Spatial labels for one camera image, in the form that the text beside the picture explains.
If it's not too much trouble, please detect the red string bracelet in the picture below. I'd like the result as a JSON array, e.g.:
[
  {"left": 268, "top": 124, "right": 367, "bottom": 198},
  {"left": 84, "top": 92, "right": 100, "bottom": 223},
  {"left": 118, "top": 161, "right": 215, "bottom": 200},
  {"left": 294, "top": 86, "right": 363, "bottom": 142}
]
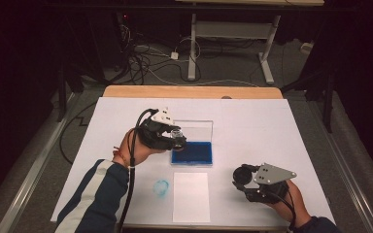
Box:
[{"left": 112, "top": 146, "right": 129, "bottom": 168}]

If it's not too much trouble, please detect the white paper sheet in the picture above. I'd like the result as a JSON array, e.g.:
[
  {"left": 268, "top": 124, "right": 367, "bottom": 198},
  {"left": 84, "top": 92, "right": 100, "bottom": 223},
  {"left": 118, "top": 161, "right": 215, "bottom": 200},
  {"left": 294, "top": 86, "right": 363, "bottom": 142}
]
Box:
[{"left": 172, "top": 171, "right": 212, "bottom": 224}]

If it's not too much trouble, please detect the white floor cable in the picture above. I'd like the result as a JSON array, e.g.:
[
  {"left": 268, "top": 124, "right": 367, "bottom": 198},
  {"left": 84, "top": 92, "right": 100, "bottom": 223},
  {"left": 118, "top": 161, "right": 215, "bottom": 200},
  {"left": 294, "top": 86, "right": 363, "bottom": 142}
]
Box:
[{"left": 147, "top": 67, "right": 260, "bottom": 88}]

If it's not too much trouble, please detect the black floor cable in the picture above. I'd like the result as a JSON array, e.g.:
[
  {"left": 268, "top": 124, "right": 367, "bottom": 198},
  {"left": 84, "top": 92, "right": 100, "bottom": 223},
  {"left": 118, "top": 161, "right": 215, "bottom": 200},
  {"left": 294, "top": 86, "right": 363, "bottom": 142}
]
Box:
[{"left": 59, "top": 101, "right": 98, "bottom": 165}]

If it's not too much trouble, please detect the left hand-held gripper cable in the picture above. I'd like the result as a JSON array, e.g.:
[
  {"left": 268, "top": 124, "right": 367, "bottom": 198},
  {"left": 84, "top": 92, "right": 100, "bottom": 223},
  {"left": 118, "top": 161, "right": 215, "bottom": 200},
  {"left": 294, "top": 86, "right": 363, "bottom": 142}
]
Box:
[{"left": 118, "top": 108, "right": 160, "bottom": 233}]

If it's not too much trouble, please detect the black stand leg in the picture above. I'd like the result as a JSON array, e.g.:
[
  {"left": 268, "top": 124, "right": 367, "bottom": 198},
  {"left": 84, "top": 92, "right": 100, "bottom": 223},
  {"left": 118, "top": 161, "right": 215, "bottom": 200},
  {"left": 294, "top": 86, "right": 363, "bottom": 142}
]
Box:
[{"left": 281, "top": 69, "right": 336, "bottom": 134}]

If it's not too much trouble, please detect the person's left hand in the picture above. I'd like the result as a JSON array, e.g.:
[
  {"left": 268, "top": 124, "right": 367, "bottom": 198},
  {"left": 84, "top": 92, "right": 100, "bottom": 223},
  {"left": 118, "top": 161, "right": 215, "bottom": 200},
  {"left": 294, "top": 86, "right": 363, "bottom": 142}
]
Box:
[{"left": 120, "top": 127, "right": 166, "bottom": 168}]

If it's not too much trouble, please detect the metal floor rail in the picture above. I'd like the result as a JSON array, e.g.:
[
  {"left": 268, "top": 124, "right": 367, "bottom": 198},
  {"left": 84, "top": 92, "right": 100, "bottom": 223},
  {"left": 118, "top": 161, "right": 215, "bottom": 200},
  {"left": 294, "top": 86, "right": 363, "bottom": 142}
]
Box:
[
  {"left": 0, "top": 92, "right": 81, "bottom": 233},
  {"left": 304, "top": 96, "right": 373, "bottom": 233}
]

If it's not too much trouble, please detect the person's right hand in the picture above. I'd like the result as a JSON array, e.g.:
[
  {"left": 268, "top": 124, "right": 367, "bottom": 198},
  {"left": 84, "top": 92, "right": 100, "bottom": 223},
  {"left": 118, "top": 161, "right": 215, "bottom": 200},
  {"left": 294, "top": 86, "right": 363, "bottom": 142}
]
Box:
[{"left": 267, "top": 180, "right": 314, "bottom": 229}]

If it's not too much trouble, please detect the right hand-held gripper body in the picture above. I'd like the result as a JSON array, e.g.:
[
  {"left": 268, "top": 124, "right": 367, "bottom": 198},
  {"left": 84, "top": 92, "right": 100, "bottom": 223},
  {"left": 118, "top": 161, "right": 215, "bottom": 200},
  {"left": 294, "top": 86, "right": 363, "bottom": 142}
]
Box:
[{"left": 244, "top": 162, "right": 298, "bottom": 204}]

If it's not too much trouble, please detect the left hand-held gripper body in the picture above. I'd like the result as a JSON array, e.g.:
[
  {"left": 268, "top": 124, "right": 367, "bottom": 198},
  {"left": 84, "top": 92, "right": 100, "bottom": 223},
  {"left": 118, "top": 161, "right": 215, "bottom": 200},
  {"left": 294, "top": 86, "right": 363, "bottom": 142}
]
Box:
[{"left": 138, "top": 107, "right": 176, "bottom": 150}]

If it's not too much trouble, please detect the tangle of black floor cables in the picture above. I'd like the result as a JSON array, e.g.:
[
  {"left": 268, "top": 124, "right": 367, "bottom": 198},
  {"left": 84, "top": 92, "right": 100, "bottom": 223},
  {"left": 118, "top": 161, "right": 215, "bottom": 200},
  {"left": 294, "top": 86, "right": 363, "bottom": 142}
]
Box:
[{"left": 115, "top": 13, "right": 205, "bottom": 85}]

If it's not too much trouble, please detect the wooden table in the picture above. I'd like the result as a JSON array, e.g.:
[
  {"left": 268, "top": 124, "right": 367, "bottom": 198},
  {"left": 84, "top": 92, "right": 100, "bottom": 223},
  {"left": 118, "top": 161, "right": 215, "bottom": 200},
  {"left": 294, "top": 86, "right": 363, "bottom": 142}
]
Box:
[{"left": 102, "top": 84, "right": 284, "bottom": 100}]

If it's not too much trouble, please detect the black stamp with clear knob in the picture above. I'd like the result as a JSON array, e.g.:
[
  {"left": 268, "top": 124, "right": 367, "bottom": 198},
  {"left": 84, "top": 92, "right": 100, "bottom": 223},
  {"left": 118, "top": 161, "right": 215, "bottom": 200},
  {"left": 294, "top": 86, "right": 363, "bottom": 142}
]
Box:
[{"left": 170, "top": 127, "right": 188, "bottom": 152}]

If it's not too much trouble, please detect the white table cover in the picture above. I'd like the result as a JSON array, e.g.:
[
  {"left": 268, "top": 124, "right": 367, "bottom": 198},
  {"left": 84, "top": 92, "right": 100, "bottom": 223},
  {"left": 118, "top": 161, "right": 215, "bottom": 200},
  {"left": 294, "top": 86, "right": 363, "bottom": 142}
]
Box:
[{"left": 51, "top": 96, "right": 337, "bottom": 229}]

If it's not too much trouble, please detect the right hand-held gripper cable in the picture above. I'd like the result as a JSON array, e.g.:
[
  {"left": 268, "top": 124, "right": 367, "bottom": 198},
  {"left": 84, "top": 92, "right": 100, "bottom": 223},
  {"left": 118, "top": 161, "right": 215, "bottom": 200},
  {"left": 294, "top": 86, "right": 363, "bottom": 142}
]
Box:
[{"left": 270, "top": 189, "right": 298, "bottom": 233}]

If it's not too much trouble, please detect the hand-held gripper cable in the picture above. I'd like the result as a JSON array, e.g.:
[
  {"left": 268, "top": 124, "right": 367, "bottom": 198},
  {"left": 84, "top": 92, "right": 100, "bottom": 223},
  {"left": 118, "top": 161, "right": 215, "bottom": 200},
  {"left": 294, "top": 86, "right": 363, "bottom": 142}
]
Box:
[
  {"left": 118, "top": 108, "right": 160, "bottom": 233},
  {"left": 270, "top": 189, "right": 298, "bottom": 233}
]

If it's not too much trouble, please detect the white desk frame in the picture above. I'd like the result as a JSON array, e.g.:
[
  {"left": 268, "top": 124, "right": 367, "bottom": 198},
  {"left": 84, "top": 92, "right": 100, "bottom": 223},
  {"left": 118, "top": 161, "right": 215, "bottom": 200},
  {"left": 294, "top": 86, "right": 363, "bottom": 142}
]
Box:
[{"left": 174, "top": 0, "right": 325, "bottom": 85}]

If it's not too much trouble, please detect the blue ink pad clear case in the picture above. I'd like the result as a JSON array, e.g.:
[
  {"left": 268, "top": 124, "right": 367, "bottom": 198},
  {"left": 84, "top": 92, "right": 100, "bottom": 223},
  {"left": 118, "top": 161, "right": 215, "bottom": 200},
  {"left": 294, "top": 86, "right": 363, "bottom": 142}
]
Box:
[{"left": 170, "top": 119, "right": 215, "bottom": 167}]

